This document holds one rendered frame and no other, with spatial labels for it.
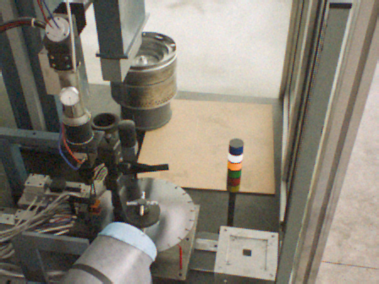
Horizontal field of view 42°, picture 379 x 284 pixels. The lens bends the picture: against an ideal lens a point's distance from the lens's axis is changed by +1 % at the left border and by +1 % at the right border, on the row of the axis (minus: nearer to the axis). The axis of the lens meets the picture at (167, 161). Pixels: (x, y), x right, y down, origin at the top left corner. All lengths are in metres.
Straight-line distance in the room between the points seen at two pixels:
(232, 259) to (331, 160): 0.68
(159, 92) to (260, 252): 0.85
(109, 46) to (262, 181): 0.81
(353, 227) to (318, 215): 1.92
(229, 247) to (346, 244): 1.37
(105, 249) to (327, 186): 0.43
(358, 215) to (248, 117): 1.02
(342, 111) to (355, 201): 2.24
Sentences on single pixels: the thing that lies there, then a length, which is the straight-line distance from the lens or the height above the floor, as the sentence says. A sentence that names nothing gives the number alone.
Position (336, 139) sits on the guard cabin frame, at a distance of 0.88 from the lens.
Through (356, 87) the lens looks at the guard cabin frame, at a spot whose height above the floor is 1.66.
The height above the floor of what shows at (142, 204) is 1.00.
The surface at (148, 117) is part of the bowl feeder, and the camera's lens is 2.16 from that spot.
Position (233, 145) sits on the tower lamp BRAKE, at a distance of 1.48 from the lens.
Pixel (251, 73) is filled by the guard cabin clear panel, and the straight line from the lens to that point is 2.43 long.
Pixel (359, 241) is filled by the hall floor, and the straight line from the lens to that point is 2.87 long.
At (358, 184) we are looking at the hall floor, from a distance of 3.18.
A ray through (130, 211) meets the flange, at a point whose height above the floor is 0.96.
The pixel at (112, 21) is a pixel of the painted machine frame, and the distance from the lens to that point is 1.55.
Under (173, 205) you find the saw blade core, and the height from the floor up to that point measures 0.95.
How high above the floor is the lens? 2.10
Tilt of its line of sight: 41 degrees down
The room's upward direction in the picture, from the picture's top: 3 degrees counter-clockwise
